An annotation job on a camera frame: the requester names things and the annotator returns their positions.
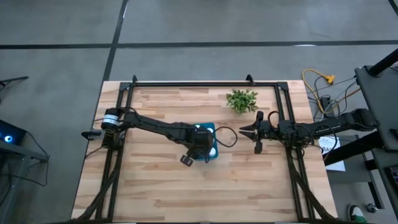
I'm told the black aluminium table frame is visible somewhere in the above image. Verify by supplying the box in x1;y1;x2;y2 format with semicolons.
70;74;338;224

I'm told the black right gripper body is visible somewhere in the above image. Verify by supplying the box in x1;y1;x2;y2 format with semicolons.
254;110;281;155

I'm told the person's shoe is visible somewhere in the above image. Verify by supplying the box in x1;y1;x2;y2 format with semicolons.
346;203;368;224

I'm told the black diagonal pole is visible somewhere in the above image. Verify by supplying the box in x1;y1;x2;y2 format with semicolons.
368;49;398;78

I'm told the blue plastic basket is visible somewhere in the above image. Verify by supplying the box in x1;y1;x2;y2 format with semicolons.
193;122;220;161

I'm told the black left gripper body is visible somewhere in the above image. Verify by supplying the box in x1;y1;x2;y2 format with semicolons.
180;128;216;167

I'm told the black workbench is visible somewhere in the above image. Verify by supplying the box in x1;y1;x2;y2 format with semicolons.
354;64;398;152

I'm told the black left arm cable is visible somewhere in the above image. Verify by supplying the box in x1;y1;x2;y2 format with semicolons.
203;125;239;164

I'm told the black floor cable tangle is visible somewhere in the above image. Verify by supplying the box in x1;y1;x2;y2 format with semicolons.
307;75;363;122

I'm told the black power strip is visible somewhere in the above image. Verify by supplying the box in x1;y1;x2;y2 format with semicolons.
321;95;336;119

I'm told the black tripod leg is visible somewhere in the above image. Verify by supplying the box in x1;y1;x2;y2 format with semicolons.
0;75;30;88

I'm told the black equipment stand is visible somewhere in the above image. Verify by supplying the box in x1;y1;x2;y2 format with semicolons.
0;139;51;164

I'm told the yellow extension cord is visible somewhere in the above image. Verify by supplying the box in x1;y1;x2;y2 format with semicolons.
302;68;336;115

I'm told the white paper sheet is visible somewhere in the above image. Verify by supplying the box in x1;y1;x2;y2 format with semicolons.
318;135;346;173

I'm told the computer with blue light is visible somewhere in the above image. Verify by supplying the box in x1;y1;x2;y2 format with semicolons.
0;119;28;146

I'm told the green plant in white pot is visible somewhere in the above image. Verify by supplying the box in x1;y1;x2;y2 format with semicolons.
226;88;259;115

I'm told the black side desk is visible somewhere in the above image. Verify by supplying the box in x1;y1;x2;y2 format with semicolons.
322;131;398;220

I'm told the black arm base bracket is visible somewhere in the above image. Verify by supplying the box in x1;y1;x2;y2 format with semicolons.
81;129;104;141

